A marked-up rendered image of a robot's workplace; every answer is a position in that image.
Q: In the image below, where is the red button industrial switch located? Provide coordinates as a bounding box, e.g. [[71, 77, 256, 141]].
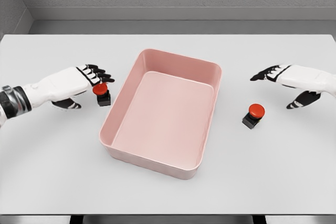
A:
[[92, 82, 112, 108], [241, 103, 266, 131]]

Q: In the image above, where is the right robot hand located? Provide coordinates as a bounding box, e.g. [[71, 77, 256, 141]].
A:
[[249, 64, 322, 110]]

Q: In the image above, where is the pink rectangular basket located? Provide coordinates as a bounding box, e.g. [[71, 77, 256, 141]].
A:
[[98, 48, 223, 180]]

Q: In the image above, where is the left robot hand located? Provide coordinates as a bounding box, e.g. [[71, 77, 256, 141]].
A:
[[46, 64, 116, 110]]

